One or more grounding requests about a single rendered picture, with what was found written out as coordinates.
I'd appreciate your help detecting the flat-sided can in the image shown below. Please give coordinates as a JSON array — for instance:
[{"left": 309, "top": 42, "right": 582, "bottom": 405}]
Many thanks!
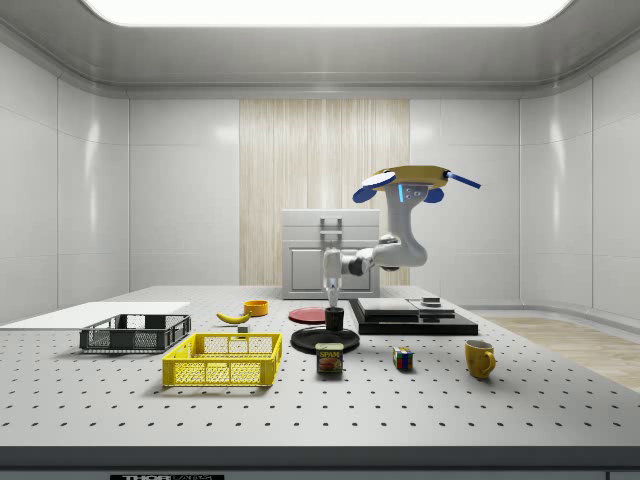
[{"left": 314, "top": 342, "right": 345, "bottom": 375}]

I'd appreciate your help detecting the white board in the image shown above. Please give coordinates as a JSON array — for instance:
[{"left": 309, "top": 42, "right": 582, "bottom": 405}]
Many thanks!
[{"left": 0, "top": 301, "right": 192, "bottom": 330}]

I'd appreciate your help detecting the white cabinet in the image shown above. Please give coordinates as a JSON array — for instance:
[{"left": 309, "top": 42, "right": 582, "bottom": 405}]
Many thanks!
[{"left": 281, "top": 208, "right": 381, "bottom": 300}]

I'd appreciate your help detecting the yellow basket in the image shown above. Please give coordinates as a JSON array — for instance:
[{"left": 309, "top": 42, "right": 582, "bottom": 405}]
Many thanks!
[{"left": 161, "top": 332, "right": 284, "bottom": 388}]

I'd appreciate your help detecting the dark grey basket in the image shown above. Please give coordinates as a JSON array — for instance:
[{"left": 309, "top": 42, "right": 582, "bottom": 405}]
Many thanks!
[{"left": 79, "top": 313, "right": 193, "bottom": 354}]

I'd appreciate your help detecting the red plate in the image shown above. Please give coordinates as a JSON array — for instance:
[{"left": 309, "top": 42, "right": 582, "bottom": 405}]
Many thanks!
[{"left": 288, "top": 306, "right": 327, "bottom": 324}]

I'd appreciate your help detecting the black plate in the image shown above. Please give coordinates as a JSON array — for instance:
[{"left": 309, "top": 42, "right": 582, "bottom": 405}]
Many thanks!
[{"left": 290, "top": 324, "right": 361, "bottom": 353}]

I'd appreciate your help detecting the drone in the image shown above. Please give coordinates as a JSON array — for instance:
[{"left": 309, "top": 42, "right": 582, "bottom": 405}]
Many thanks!
[{"left": 351, "top": 163, "right": 483, "bottom": 205}]

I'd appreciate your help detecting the black stove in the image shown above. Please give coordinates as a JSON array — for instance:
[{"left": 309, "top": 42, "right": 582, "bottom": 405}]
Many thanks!
[{"left": 348, "top": 296, "right": 479, "bottom": 336}]

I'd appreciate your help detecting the yellow mug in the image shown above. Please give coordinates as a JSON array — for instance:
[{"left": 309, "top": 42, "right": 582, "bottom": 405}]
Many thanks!
[{"left": 464, "top": 339, "right": 498, "bottom": 380}]

